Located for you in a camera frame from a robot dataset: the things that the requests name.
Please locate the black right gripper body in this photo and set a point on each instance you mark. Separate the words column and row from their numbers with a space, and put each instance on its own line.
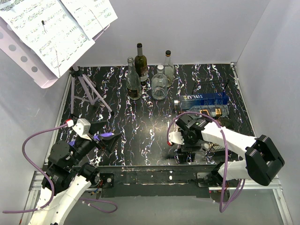
column 190, row 142

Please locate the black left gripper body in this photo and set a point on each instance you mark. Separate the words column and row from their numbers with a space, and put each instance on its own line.
column 83, row 146

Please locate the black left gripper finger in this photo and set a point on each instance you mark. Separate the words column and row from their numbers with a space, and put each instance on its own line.
column 96, row 126
column 108, row 143

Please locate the purple marker pen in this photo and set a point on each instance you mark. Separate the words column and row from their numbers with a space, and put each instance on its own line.
column 96, row 136

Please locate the clear green-tinted bottle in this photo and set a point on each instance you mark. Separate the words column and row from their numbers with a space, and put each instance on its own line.
column 133, row 82

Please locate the clear square bottle white label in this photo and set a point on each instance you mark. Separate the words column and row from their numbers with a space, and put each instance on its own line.
column 159, row 84

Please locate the clear bottle black cork cap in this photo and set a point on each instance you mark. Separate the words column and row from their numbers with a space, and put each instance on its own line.
column 169, row 68

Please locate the dark brown wine bottle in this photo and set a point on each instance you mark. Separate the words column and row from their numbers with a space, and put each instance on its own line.
column 141, row 65

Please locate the clear bottle gold neck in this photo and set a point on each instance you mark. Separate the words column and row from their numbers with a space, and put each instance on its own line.
column 207, row 146

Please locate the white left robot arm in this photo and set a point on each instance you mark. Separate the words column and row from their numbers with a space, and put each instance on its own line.
column 53, row 209

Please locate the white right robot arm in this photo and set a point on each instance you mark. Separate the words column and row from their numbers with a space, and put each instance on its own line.
column 261, row 160

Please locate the blue clear tall bottle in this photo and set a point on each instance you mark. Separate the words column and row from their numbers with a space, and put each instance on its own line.
column 185, row 102

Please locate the green wine bottle silver neck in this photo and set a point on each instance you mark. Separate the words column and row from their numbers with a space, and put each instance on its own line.
column 226, row 122

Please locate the clear flask black gold label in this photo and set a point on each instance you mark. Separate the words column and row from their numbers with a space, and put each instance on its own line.
column 215, row 111

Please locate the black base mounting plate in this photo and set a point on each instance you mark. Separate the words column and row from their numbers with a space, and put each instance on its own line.
column 118, row 181

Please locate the large sheet music page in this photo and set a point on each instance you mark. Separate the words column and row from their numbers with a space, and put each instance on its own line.
column 49, row 30

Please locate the small sheet music page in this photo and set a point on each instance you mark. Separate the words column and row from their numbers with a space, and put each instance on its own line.
column 92, row 15

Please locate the lilac music stand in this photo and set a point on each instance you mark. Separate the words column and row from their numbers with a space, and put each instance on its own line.
column 26, row 58

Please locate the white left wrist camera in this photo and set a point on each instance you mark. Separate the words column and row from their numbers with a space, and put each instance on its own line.
column 82, row 128

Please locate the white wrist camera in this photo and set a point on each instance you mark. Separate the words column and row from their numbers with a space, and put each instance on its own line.
column 176, row 138
column 82, row 128

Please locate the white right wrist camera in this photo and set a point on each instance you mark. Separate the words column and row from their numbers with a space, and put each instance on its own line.
column 176, row 138

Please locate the black wire wine rack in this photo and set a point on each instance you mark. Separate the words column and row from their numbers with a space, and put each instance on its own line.
column 210, row 87

